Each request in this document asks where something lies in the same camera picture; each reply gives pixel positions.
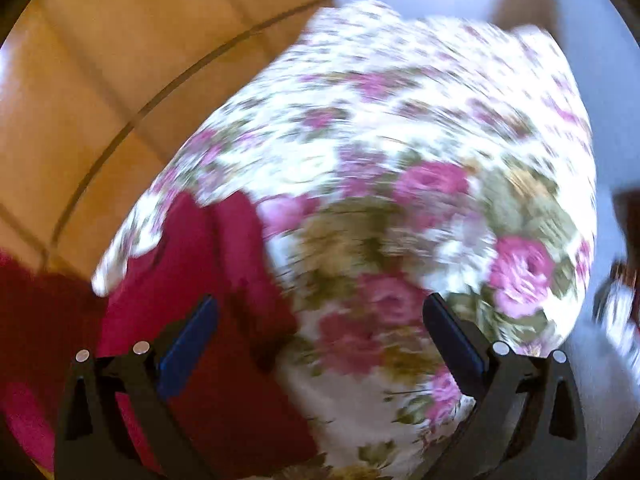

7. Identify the large-flower floral blanket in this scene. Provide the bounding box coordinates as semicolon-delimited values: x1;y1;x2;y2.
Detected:
92;85;600;480

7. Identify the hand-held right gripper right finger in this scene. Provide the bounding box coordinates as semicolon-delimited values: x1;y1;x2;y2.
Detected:
422;292;589;480

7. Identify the cream small-flower cloth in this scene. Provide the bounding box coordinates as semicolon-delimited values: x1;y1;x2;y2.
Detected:
295;0;593;133

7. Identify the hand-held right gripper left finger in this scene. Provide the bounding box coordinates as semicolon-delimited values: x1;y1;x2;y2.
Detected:
54;294;221;480

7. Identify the maroon sweater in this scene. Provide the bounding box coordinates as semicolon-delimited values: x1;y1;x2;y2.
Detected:
0;192;332;477

